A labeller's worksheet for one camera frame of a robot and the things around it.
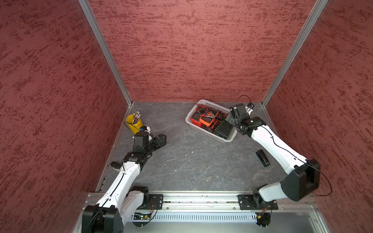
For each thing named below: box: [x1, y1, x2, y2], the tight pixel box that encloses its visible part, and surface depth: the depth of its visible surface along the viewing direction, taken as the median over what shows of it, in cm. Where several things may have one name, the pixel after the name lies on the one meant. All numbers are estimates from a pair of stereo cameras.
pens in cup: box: [133, 110, 142, 124], surface depth 91 cm
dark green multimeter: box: [214, 119, 235, 138], surface depth 93 cm
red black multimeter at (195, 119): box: [190, 113, 203, 128], surface depth 98 cm
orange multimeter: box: [199, 116, 215, 127], surface depth 93 cm
